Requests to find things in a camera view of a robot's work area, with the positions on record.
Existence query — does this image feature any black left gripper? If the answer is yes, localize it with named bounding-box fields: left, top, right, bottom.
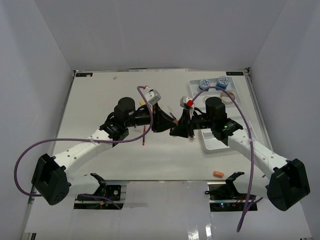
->
left=125, top=102, right=177, bottom=134

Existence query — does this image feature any purple pen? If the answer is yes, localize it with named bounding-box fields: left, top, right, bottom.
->
left=167, top=105, right=177, bottom=120

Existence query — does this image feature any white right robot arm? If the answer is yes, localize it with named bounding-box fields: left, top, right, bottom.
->
left=170, top=96, right=311, bottom=211

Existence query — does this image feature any blue tape roll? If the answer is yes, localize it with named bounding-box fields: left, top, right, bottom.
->
left=198, top=78, right=211, bottom=92
left=216, top=76, right=230, bottom=90

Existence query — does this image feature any right black table label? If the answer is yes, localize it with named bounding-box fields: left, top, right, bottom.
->
left=226, top=71, right=244, bottom=76

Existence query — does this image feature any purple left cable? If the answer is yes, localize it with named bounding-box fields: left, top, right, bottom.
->
left=14, top=85, right=155, bottom=210

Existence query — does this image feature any brown packing tape roll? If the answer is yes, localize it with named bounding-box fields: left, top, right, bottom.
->
left=220, top=91, right=236, bottom=105

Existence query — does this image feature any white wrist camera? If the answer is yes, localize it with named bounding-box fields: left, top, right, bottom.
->
left=144, top=87, right=161, bottom=106
left=180, top=96, right=195, bottom=118

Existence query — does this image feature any red pen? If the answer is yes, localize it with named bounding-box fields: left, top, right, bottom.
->
left=142, top=125, right=146, bottom=146

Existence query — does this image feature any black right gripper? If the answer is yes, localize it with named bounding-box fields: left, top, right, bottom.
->
left=169, top=108, right=215, bottom=138

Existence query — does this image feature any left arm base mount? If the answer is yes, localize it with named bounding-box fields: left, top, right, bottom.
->
left=73, top=173, right=126, bottom=210

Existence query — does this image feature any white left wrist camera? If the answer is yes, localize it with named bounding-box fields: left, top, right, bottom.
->
left=144, top=87, right=161, bottom=106

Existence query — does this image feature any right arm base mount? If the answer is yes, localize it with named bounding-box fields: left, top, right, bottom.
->
left=204, top=171, right=247, bottom=212

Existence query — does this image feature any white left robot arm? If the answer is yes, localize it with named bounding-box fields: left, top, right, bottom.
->
left=31, top=97, right=178, bottom=206

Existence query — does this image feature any left black table label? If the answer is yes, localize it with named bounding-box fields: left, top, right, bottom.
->
left=75, top=72, right=93, bottom=78

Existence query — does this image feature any orange eraser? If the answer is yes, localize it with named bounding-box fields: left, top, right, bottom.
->
left=213, top=171, right=224, bottom=178

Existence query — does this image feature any black table label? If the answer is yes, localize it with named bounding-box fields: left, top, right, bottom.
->
left=226, top=71, right=244, bottom=76
left=75, top=72, right=93, bottom=78

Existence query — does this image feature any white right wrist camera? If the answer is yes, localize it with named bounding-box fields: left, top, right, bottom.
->
left=180, top=96, right=195, bottom=118

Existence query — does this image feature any white compartment tray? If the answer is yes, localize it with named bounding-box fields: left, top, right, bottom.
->
left=189, top=76, right=255, bottom=138

